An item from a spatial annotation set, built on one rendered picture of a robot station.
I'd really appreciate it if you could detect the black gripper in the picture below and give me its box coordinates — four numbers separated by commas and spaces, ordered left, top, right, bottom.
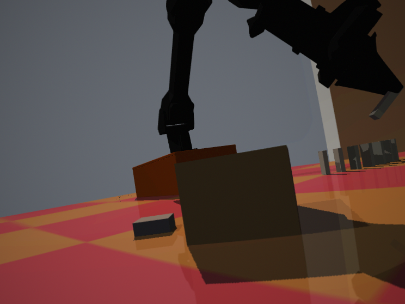
286, 5, 403, 95

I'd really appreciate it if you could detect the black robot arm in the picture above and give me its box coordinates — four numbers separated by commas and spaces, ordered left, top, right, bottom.
157, 0, 381, 153

